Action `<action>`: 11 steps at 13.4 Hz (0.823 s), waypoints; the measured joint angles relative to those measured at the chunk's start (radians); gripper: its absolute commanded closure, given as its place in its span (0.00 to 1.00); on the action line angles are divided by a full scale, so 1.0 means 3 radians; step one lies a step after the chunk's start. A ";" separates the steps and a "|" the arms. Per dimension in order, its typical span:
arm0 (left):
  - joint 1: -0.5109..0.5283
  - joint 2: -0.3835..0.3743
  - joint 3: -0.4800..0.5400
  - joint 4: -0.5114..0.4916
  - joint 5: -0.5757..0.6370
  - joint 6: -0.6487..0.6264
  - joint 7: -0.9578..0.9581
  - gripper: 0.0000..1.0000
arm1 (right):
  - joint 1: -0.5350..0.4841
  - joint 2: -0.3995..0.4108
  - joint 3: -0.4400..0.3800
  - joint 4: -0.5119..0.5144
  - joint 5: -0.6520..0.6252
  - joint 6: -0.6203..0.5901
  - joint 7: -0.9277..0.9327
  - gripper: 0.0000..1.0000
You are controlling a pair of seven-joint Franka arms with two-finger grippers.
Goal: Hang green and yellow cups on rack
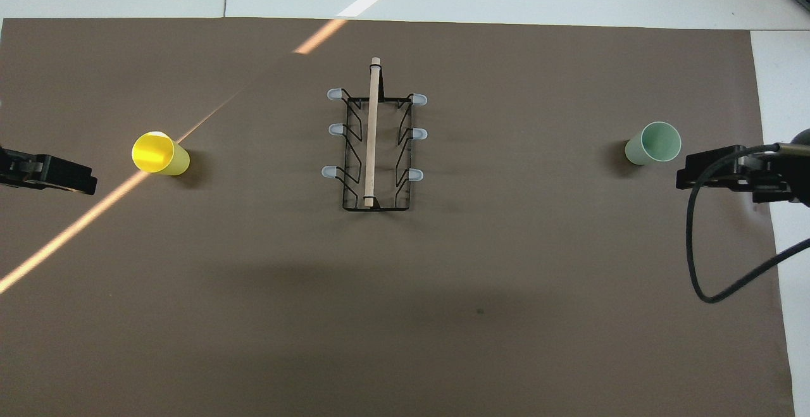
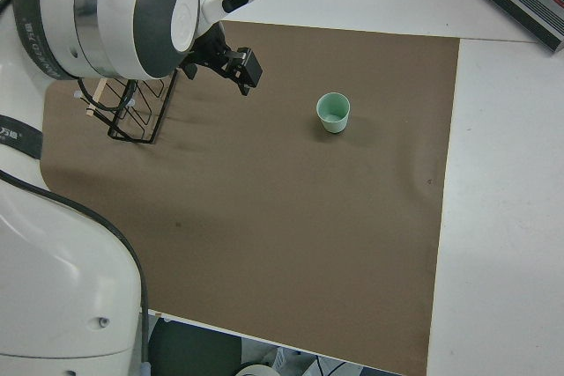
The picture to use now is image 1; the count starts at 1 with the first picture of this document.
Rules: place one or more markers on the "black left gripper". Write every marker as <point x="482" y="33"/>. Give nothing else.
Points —
<point x="19" y="173"/>

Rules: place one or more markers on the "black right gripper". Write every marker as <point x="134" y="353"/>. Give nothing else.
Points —
<point x="769" y="180"/>

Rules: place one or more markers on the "pale green plastic cup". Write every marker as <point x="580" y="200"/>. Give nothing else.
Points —
<point x="652" y="145"/>

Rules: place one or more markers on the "yellow plastic cup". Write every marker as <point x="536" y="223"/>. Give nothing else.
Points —
<point x="161" y="157"/>

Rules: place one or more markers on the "brown table mat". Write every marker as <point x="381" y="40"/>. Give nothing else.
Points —
<point x="253" y="278"/>

